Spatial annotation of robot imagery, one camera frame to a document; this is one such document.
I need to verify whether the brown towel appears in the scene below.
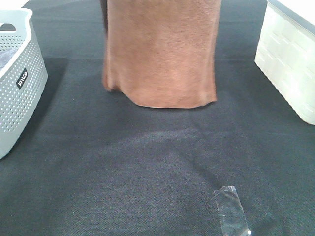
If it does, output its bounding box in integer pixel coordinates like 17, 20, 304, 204
100, 0, 221, 109

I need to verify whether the black table cloth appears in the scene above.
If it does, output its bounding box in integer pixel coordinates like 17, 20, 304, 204
0, 0, 315, 236

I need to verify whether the clear tape strip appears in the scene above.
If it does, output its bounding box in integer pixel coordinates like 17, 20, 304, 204
214, 186, 252, 236

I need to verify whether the grey perforated laundry basket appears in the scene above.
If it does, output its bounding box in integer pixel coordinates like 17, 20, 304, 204
0, 8, 48, 158

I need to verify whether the white plastic storage box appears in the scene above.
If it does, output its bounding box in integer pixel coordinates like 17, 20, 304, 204
254, 0, 315, 125

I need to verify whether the grey cloth in basket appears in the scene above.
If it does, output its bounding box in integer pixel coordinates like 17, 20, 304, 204
0, 48, 17, 73

